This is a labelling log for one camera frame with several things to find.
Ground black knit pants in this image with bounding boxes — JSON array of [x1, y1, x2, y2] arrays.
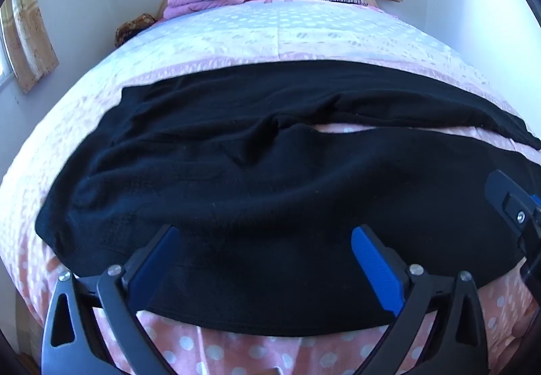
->
[[36, 61, 540, 336]]

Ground beige curtain left window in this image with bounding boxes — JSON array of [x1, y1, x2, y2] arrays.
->
[[1, 0, 59, 93]]

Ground pink polka dot bedspread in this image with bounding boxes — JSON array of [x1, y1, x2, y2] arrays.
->
[[1, 0, 540, 374]]

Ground brown patterned bag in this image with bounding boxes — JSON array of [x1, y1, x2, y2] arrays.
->
[[114, 13, 157, 48]]

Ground folded pink blanket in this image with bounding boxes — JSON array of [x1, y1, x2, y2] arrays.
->
[[162, 0, 251, 20]]

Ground left wall window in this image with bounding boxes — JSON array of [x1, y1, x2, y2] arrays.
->
[[1, 0, 15, 88]]

